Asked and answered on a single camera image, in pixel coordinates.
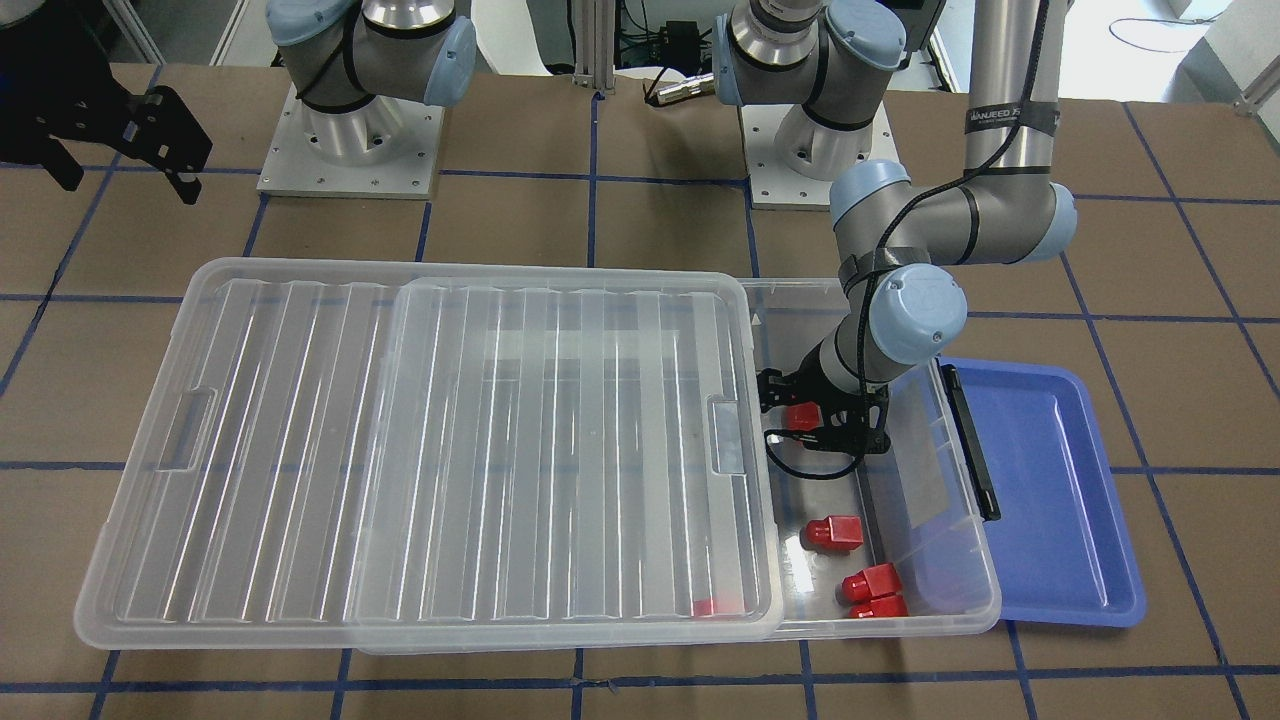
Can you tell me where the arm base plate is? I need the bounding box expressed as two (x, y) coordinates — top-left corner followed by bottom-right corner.
(257, 88), (445, 201)
(740, 104), (899, 211)

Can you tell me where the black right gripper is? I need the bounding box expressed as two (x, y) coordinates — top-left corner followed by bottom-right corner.
(1, 31), (212, 205)

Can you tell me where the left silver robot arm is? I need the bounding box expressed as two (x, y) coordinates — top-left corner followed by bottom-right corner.
(712, 1), (1078, 459)

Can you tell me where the blue plastic tray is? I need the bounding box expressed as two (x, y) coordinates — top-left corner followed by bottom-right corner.
(940, 357), (1147, 628)

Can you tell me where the aluminium frame post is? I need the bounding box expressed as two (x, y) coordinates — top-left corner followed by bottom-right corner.
(570, 0), (618, 97)

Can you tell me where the red toy block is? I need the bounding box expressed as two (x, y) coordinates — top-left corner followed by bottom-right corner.
(847, 594), (909, 619)
(783, 402), (823, 432)
(691, 596), (746, 619)
(840, 562), (902, 605)
(800, 515), (865, 552)

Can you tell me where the clear plastic box lid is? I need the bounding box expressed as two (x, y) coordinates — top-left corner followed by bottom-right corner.
(74, 258), (783, 653)

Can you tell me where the clear plastic storage box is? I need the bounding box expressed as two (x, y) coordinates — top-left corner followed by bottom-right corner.
(740, 277), (1004, 639)

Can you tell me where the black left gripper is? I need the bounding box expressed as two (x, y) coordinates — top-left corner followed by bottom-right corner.
(756, 366), (891, 456)

